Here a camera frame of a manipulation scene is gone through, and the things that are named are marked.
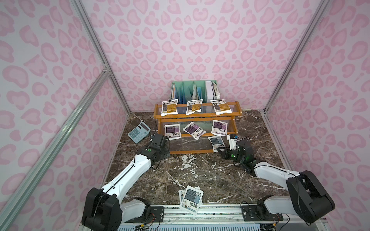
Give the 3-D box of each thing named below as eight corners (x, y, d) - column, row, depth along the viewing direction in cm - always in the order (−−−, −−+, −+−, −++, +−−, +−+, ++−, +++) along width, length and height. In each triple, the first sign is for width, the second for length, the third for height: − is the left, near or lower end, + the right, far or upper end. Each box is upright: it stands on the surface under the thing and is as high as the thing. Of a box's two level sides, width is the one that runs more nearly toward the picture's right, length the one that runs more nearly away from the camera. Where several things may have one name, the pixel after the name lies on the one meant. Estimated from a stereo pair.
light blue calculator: (127, 135, 108) (125, 132, 105) (143, 123, 115) (141, 120, 112) (137, 144, 103) (136, 141, 100) (153, 131, 110) (152, 128, 107)
